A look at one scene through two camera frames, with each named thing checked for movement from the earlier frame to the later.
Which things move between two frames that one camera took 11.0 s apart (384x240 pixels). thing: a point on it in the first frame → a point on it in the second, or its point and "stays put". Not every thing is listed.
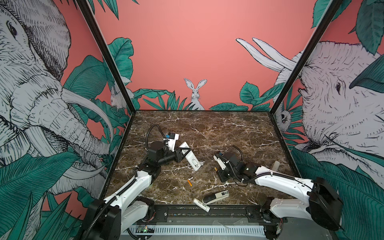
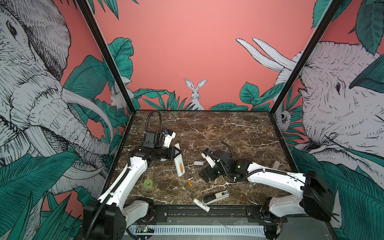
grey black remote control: [213, 197] stays put
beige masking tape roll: [275, 165] stays put
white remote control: [191, 157] → [178, 162]
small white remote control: [201, 205] stays put
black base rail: [190, 214] stays put
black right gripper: [221, 177] → [209, 171]
